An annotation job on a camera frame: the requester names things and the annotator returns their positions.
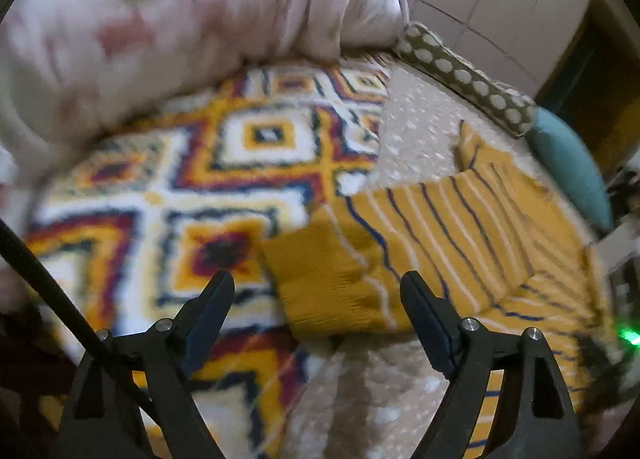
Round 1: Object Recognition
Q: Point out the yellow striped knit sweater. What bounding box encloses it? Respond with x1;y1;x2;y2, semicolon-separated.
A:
260;119;614;459

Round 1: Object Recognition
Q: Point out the beige dotted bedspread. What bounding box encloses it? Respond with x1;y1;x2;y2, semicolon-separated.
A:
278;64;632;459

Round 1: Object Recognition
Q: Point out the colourful geometric pattern blanket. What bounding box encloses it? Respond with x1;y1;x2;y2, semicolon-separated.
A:
26;52;394;458

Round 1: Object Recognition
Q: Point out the teal knit cushion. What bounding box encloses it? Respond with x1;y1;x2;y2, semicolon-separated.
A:
525;107;615;234

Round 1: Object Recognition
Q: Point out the dark wooden door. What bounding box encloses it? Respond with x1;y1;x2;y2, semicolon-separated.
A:
536;0;639;181

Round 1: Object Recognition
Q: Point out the olive polka dot pillow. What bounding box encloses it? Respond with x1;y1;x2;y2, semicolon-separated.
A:
394;22;538;138

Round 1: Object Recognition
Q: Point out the pink floral folded duvet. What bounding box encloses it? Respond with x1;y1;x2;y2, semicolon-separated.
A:
1;0;408;182

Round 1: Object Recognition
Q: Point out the black cable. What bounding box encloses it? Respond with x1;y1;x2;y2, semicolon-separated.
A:
0;218;162;425

